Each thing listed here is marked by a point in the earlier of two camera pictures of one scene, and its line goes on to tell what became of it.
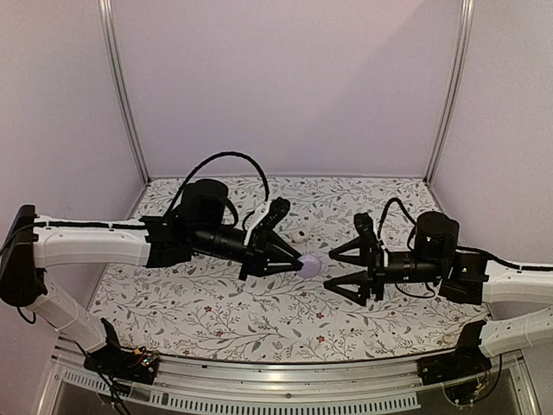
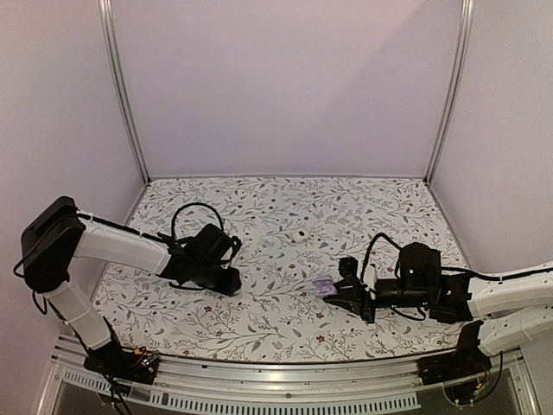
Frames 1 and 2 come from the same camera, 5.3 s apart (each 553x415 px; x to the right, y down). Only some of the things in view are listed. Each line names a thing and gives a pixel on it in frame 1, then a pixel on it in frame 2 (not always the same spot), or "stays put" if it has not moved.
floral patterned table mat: (201, 311) stays put
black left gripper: (262, 252) → (228, 286)
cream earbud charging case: (301, 235) stays put
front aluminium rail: (250, 386) stays put
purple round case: (311, 266) → (323, 286)
